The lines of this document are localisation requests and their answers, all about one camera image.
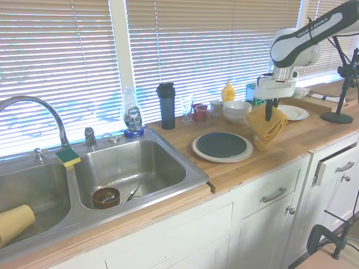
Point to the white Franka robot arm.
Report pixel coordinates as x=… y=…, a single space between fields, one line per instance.
x=291 y=47

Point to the light wooden board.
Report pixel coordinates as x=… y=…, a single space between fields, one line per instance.
x=325 y=262

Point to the wooden tray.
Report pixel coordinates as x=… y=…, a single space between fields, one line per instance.
x=319 y=106

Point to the yellow plastic cup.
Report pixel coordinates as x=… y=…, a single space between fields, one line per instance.
x=15 y=224

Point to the clear plastic cup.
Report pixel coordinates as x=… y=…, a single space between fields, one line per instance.
x=206 y=115

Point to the stainless steel double sink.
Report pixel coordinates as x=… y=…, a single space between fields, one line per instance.
x=131 y=165

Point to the wide white window blind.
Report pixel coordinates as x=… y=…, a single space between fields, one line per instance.
x=210 y=50
x=56 y=56

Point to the white rolled napkin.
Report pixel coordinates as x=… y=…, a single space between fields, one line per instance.
x=322 y=97

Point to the open white drawer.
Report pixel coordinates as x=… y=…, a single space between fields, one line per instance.
x=336 y=173

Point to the green cardboard box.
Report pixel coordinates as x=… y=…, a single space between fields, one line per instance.
x=250 y=93

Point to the yellow mustard bottle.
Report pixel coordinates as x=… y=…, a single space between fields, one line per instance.
x=228 y=93

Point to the small patterned ceramic cup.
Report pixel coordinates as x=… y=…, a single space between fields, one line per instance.
x=216 y=109

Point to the black clamp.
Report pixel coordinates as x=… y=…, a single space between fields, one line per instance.
x=317 y=232

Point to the yellow cloth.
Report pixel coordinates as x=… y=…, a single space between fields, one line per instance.
x=263 y=129

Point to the brown bowl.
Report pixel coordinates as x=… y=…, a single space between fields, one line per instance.
x=106 y=199

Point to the dark blue plate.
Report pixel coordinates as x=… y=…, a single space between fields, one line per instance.
x=221 y=145

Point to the white kitchen cabinet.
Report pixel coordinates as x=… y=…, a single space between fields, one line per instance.
x=182 y=238

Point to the chrome gooseneck faucet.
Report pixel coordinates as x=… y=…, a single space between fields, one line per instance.
x=57 y=120

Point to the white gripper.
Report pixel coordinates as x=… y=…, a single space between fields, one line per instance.
x=276 y=88

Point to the chrome sink knob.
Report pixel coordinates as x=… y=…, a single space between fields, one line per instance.
x=38 y=155

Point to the black camera stand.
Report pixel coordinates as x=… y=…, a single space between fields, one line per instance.
x=336 y=117

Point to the round metal cabinet knob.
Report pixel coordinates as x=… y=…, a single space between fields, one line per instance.
x=347 y=178
x=291 y=210

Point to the red cup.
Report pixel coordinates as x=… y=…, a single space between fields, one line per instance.
x=197 y=113

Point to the white patterned bowl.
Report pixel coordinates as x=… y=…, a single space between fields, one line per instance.
x=301 y=92

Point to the clear stemmed glass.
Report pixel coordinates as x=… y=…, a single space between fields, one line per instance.
x=186 y=107

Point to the narrow white window blind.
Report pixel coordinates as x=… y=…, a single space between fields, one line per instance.
x=328 y=61

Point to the dark plate with white rim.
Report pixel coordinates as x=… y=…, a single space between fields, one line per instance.
x=218 y=160

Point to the black shaker bottle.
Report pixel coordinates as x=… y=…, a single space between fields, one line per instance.
x=167 y=109

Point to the clear Dawn soap bottle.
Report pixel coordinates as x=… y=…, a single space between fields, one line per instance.
x=133 y=115

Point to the yellow green sponge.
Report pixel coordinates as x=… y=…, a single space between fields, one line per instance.
x=67 y=157

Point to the metal utensils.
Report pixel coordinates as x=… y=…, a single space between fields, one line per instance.
x=131 y=193

